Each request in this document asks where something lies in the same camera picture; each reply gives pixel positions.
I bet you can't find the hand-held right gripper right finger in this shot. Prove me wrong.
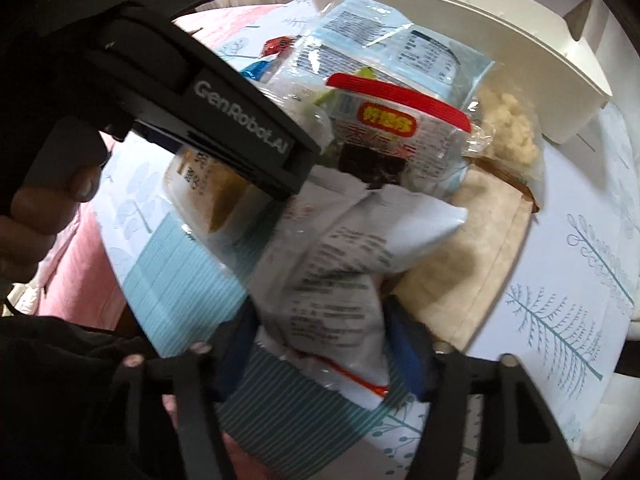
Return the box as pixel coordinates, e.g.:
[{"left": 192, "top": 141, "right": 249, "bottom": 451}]
[{"left": 382, "top": 297, "right": 583, "bottom": 480}]

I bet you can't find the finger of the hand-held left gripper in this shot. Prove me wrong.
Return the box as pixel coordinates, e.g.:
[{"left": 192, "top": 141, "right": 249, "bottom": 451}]
[{"left": 132, "top": 102, "right": 304, "bottom": 200}]

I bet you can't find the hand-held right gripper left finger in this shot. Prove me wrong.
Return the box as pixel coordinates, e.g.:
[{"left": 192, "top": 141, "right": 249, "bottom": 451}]
[{"left": 95, "top": 305, "right": 261, "bottom": 480}]

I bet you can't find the orange snack packet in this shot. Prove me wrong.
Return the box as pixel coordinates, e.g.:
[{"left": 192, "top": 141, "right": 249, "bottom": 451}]
[{"left": 162, "top": 145, "right": 261, "bottom": 241}]

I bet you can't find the white snack packet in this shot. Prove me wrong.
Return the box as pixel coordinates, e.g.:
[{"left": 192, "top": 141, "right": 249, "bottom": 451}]
[{"left": 250, "top": 180, "right": 471, "bottom": 411}]

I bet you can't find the white plastic storage box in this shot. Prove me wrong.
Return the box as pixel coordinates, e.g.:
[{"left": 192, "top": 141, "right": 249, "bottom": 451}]
[{"left": 300, "top": 0, "right": 613, "bottom": 146}]

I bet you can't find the person's left hand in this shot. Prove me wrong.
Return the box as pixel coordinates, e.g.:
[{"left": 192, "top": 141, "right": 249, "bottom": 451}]
[{"left": 0, "top": 165, "right": 103, "bottom": 288}]

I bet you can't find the clear packet with green print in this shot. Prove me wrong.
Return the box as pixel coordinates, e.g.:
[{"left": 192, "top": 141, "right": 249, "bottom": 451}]
[{"left": 260, "top": 67, "right": 336, "bottom": 161}]

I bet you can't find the small blue snack packet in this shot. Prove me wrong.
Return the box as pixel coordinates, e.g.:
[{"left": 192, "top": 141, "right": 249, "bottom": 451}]
[{"left": 240, "top": 57, "right": 273, "bottom": 81}]

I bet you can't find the small red snack packet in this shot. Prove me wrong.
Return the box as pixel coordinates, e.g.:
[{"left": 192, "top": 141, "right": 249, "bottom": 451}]
[{"left": 260, "top": 35, "right": 296, "bottom": 58}]

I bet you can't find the red-topped snack packet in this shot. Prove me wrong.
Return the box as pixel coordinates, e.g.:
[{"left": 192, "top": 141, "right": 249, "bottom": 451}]
[{"left": 320, "top": 72, "right": 473, "bottom": 196}]

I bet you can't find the tree print tablecloth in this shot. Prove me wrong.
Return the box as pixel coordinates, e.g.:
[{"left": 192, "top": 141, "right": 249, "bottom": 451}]
[{"left": 92, "top": 0, "right": 640, "bottom": 480}]

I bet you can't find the pink blanket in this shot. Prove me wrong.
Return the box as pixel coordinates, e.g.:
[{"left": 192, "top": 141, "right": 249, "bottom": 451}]
[{"left": 0, "top": 135, "right": 131, "bottom": 318}]

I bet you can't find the clear bag brown pastry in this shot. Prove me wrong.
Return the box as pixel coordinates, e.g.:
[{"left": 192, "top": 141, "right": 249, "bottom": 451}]
[{"left": 292, "top": 0, "right": 496, "bottom": 111}]

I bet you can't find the person's black clothing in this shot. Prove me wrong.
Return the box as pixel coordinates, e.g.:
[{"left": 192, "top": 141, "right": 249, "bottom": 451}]
[{"left": 0, "top": 310, "right": 171, "bottom": 480}]

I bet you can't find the clear packet of pale puffs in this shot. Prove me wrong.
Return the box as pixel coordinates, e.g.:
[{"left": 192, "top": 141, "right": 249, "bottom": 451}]
[{"left": 465, "top": 85, "right": 546, "bottom": 181}]

